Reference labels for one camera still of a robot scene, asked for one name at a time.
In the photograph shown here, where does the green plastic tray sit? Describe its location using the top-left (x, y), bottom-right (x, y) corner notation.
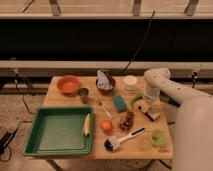
top-left (23, 106), bottom-right (94, 157)

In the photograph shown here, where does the white dish brush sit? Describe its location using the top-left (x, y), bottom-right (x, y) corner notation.
top-left (104, 128), bottom-right (144, 152)

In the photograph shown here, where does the orange bowl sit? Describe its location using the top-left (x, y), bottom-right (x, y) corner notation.
top-left (56, 75), bottom-right (80, 94)

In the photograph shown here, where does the green sponge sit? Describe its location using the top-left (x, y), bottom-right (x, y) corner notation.
top-left (112, 96), bottom-right (127, 112)

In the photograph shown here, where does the bunch of dark grapes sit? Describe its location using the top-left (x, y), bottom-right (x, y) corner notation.
top-left (118, 111), bottom-right (134, 131)

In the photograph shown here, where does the white lidded container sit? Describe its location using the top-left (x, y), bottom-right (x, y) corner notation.
top-left (124, 75), bottom-right (138, 91)

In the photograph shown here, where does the dark brown bowl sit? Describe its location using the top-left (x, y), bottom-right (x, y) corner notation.
top-left (95, 77), bottom-right (116, 94)

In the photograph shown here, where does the small metal cup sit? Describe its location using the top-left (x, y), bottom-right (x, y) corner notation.
top-left (78, 88), bottom-right (89, 104)

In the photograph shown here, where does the crumpled grey cloth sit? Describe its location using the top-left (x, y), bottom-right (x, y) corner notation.
top-left (97, 70), bottom-right (110, 89)

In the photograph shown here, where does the black power adapter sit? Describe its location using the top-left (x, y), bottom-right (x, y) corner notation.
top-left (0, 132), bottom-right (12, 155)

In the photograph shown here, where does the yellow corn cob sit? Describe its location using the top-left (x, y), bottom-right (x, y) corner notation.
top-left (82, 113), bottom-right (90, 136)

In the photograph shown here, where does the metal spoon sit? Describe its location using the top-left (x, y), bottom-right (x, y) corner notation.
top-left (98, 101), bottom-right (112, 119)

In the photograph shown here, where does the orange peach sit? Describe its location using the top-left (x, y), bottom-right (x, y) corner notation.
top-left (100, 120), bottom-right (113, 134)

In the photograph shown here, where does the green plastic cup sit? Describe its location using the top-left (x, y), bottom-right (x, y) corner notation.
top-left (151, 129), bottom-right (165, 146)

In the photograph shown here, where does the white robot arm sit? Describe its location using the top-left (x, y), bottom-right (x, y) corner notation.
top-left (143, 67), bottom-right (213, 171)

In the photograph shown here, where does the black cable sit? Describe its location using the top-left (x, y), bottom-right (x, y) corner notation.
top-left (120, 9), bottom-right (157, 76)

